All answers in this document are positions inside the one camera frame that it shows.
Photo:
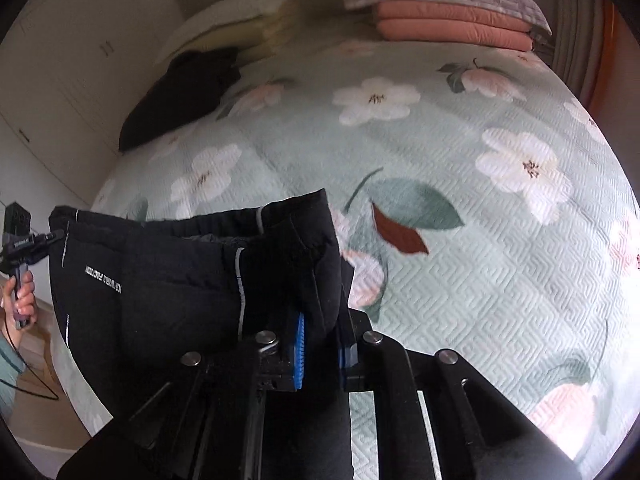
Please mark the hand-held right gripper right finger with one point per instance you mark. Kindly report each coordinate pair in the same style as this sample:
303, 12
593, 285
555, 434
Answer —
343, 357

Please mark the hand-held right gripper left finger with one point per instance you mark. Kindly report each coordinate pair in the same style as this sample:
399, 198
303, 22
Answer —
299, 350

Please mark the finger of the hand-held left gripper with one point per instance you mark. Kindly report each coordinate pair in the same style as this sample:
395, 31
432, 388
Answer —
56, 235

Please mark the person's left hand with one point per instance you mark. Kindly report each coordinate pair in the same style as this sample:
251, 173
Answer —
22, 302

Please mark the black folded garment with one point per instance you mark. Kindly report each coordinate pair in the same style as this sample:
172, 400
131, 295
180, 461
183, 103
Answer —
185, 90

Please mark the white wardrobe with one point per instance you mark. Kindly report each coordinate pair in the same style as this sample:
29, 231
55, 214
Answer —
75, 60

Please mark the white pillow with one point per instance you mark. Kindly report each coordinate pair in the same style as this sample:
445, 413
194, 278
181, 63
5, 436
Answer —
225, 17

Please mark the black hooded jacket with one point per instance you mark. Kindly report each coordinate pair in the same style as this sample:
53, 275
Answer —
175, 300

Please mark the person's left forearm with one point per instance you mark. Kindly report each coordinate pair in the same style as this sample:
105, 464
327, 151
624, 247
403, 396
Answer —
7, 370

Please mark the beige and orange curtain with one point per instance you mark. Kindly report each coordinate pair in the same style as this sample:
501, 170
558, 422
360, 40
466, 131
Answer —
580, 30

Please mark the beige folded blanket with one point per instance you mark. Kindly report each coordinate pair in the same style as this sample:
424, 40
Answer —
295, 25

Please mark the pink folded blanket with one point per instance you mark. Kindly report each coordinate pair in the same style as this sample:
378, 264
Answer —
450, 25

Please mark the bed with floral bedspread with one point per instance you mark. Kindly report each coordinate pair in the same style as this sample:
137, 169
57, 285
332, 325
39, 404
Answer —
450, 260

